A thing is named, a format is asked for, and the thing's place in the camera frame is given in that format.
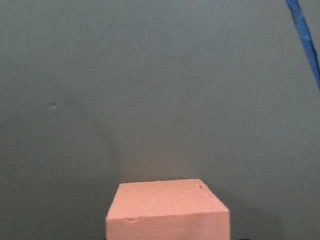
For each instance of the orange foam block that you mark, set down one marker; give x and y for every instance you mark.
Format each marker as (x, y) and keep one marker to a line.
(183, 209)

